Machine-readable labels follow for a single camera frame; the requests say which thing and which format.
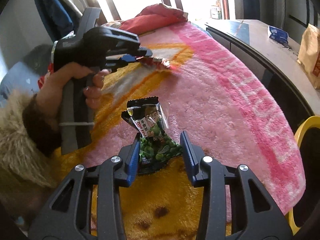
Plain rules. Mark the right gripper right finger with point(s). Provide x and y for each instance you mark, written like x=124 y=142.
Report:
x=192 y=156

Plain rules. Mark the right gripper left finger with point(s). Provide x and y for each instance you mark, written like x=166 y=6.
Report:
x=129 y=154

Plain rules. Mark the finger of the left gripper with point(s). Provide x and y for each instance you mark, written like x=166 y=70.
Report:
x=114 y=64
x=141 y=52

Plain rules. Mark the red candy wrapper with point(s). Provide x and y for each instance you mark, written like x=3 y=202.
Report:
x=155 y=62

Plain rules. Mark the green pea snack packet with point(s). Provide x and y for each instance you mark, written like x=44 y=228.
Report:
x=156 y=147

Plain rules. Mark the fur trimmed sleeve forearm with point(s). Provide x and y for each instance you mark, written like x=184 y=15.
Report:
x=27 y=176

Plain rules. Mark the yellow rimmed trash bin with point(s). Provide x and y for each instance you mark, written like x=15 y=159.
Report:
x=303 y=218

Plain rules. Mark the person left hand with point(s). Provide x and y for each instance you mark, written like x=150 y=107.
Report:
x=49 y=97

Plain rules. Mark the red quilt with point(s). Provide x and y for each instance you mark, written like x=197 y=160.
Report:
x=154 y=17

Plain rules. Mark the pink cartoon blanket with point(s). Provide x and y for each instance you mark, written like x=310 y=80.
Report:
x=222 y=106

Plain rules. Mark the coffee table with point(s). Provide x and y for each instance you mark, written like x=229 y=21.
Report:
x=274 y=64

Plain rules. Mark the blue tissue pack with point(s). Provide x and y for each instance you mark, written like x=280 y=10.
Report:
x=278 y=35

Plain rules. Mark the brown paper bag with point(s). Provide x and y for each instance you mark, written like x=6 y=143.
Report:
x=308 y=56

